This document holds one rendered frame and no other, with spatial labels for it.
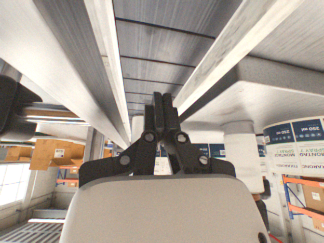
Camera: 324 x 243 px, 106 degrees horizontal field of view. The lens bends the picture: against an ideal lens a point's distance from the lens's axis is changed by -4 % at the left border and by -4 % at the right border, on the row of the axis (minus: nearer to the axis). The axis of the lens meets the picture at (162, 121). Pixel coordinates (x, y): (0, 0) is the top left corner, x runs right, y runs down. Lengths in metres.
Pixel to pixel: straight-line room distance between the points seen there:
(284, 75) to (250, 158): 0.21
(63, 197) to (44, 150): 7.58
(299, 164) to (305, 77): 0.24
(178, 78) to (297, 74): 0.21
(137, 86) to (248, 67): 0.16
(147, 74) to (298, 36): 0.20
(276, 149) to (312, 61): 0.27
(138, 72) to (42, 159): 2.04
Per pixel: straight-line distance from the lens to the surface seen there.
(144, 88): 0.20
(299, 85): 0.30
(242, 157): 0.40
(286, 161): 0.50
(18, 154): 4.65
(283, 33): 0.24
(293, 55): 0.29
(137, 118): 0.30
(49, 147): 2.11
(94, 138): 0.45
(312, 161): 0.48
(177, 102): 0.18
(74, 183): 8.41
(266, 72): 0.25
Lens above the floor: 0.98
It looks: 15 degrees down
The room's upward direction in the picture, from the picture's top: 180 degrees counter-clockwise
